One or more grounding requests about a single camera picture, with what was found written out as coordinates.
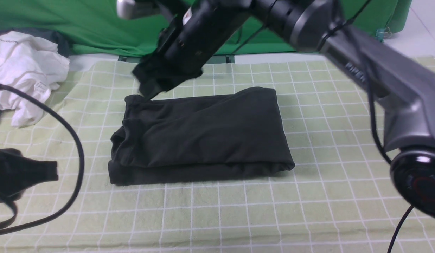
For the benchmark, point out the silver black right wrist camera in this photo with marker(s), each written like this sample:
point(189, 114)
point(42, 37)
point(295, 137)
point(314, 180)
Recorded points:
point(137, 9)

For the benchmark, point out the blue binder clip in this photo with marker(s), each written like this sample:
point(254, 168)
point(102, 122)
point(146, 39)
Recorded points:
point(382, 34)

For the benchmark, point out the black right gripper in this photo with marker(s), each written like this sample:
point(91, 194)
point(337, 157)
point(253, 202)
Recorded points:
point(194, 35)

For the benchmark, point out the green checkered table cloth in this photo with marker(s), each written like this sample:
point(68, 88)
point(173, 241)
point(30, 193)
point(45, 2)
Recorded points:
point(338, 199)

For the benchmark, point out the green backdrop cloth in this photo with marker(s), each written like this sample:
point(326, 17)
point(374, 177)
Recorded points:
point(92, 26)

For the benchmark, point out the dark gray long-sleeved shirt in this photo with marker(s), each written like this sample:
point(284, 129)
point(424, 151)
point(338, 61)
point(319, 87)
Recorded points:
point(196, 139)

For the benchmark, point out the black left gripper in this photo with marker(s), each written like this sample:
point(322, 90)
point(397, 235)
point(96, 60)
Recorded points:
point(18, 173)

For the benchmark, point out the dark gray garment behind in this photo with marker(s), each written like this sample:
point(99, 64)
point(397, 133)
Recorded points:
point(64, 47)

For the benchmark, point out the white crumpled shirt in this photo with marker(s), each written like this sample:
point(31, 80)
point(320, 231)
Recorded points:
point(34, 66)

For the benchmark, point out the gray black right robot arm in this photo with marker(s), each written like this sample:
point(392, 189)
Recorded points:
point(401, 92)

